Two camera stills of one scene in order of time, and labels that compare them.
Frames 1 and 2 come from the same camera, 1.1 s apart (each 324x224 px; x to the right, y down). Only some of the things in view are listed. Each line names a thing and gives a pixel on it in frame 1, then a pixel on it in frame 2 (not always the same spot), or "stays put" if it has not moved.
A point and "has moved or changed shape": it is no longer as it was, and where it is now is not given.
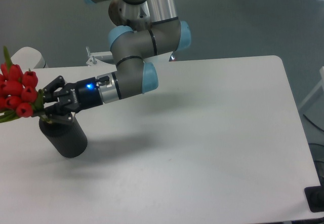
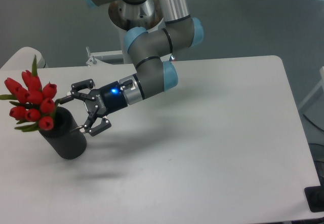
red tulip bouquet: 18,96 has moved or changed shape
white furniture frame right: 321,84 stays put
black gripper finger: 55,113 -> 89,128
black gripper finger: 49,94 -> 75,92
